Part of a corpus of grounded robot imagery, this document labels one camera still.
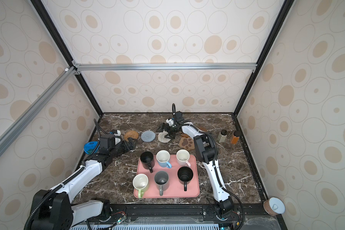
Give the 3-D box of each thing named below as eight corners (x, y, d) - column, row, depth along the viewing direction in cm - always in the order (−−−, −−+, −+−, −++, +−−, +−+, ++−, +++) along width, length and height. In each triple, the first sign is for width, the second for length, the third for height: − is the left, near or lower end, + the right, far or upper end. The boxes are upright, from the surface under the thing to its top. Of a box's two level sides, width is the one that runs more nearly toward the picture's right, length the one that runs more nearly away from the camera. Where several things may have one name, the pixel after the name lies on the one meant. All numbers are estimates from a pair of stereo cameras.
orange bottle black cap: (230, 144, 105) (234, 136, 97) (229, 137, 108) (233, 129, 101) (235, 145, 104) (240, 137, 97) (235, 138, 108) (240, 130, 100)
